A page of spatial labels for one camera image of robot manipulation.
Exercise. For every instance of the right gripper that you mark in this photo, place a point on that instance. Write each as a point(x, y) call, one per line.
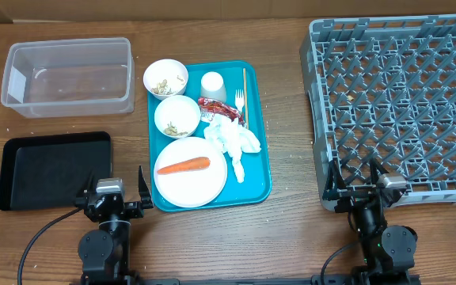
point(333, 188)

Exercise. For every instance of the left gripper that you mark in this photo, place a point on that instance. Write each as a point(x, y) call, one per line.
point(135, 209)

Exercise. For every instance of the orange carrot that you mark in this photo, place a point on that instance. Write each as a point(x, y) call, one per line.
point(193, 164)

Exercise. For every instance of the white bowl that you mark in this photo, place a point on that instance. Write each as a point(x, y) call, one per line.
point(181, 110)

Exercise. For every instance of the peanuts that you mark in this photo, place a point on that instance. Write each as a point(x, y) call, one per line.
point(169, 85)

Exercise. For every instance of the pink bowl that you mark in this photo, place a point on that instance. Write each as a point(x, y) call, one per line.
point(161, 69)

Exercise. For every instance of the red snack wrapper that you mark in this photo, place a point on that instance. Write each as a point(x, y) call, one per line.
point(209, 105)

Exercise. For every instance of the white napkin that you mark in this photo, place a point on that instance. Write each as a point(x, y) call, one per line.
point(230, 137)

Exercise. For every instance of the white plastic fork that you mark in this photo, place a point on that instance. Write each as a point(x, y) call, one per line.
point(239, 100)

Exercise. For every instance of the wooden chopstick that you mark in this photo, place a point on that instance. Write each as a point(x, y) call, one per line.
point(245, 99)

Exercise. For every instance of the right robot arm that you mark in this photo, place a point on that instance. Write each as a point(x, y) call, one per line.
point(388, 251)

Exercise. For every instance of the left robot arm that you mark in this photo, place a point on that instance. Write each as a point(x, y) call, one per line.
point(105, 252)

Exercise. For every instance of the grey dishwasher rack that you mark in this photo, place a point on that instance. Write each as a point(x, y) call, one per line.
point(384, 88)

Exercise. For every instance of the black plastic tray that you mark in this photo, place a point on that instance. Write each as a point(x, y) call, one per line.
point(48, 171)

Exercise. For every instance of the pink round plate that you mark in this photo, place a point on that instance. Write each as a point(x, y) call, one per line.
point(193, 188)

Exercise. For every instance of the clear plastic bin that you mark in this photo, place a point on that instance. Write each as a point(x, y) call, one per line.
point(77, 77)

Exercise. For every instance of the white upturned cup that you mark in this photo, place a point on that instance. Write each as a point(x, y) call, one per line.
point(212, 86)

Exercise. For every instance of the teal serving tray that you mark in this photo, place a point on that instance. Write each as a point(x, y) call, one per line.
point(258, 180)

